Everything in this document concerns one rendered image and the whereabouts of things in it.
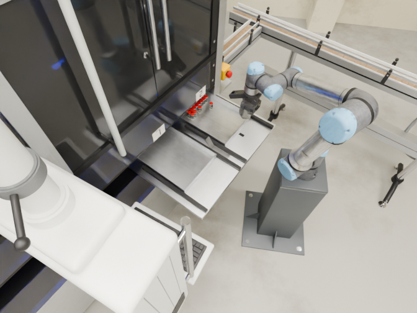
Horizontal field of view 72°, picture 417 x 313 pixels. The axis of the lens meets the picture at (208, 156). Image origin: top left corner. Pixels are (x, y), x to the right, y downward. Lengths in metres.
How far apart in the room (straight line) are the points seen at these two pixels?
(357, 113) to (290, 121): 1.88
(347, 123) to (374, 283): 1.61
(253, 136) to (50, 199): 1.21
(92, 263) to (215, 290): 1.59
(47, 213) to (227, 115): 1.26
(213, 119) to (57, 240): 1.20
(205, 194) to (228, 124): 0.45
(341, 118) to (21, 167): 0.91
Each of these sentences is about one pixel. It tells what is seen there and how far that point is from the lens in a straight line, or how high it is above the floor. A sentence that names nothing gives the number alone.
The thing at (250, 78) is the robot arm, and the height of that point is 1.24.
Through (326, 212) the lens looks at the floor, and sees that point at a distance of 2.53.
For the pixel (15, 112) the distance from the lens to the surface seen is 0.90.
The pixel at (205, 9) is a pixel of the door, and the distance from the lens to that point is 1.37.
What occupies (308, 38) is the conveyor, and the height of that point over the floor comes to 0.96.
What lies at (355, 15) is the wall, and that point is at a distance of 4.51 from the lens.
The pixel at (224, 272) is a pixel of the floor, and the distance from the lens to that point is 2.19.
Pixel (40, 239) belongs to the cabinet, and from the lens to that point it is 0.65.
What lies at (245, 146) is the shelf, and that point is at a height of 0.88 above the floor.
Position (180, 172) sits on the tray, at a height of 0.88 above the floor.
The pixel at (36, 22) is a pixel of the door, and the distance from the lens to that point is 0.86.
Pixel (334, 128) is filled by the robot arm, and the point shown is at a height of 1.38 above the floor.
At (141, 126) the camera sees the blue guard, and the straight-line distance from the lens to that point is 1.30.
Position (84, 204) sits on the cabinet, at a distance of 0.65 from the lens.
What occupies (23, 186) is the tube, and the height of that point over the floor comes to 1.73.
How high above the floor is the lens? 2.14
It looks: 56 degrees down
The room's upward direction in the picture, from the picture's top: 3 degrees clockwise
